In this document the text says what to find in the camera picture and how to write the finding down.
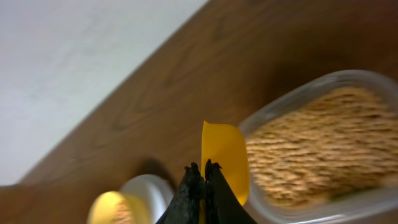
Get pale yellow plastic bowl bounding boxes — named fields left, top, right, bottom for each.
left=86, top=191, right=150, bottom=224

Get soybeans in container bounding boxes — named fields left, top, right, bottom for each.
left=246, top=87, right=397, bottom=208

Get yellow measuring scoop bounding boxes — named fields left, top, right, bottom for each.
left=200, top=121, right=250, bottom=223

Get soybeans in bowl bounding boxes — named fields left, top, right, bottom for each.
left=112, top=202, right=134, bottom=224

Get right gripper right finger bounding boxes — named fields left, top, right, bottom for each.
left=205, top=159, right=257, bottom=224

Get clear plastic container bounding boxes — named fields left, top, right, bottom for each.
left=239, top=70, right=397, bottom=223

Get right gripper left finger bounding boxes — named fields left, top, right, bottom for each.
left=156, top=162, right=205, bottom=224

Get white digital kitchen scale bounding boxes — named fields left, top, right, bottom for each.
left=120, top=174, right=174, bottom=223

